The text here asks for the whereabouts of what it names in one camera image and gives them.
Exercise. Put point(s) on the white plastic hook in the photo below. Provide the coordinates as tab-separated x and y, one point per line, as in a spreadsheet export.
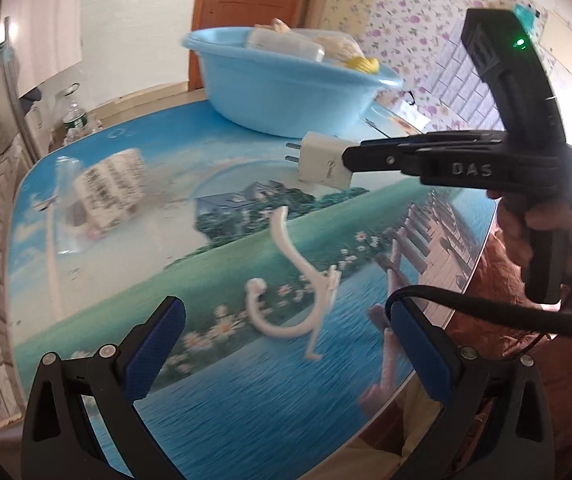
293	260

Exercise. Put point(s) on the person's orange clothing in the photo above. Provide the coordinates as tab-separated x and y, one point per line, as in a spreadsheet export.
551	410

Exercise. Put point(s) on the teal plastic packet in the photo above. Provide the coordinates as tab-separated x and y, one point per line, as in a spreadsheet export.
526	17

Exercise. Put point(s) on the person's right hand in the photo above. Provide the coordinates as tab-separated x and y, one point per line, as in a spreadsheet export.
511	230

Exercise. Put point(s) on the scenery print desktop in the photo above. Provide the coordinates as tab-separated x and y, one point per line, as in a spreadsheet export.
190	260

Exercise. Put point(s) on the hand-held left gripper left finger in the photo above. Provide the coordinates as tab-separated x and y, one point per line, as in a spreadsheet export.
155	350

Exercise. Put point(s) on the large clear plastic container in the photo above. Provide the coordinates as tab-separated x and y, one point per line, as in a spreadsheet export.
286	45

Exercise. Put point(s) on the white charger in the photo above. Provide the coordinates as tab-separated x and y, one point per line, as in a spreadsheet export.
321	160

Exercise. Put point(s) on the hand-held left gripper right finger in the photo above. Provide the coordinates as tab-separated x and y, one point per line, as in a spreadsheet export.
421	355

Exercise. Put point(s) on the brown plush bear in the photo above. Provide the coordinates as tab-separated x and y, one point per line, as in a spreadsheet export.
281	25

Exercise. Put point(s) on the metal rack pole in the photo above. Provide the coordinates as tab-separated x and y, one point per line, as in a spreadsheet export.
18	95

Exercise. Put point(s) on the blue plastic basin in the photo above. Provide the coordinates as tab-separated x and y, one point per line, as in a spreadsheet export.
276	95

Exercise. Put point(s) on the brown wooden door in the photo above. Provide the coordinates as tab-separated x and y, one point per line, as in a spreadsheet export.
251	0

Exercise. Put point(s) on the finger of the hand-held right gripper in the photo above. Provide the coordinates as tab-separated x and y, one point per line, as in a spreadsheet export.
456	138
376	160

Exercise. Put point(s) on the water bottle green label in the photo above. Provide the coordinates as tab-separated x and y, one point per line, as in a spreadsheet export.
78	120

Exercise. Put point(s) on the labelled clear plastic bag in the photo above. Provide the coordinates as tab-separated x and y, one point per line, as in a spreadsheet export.
105	185

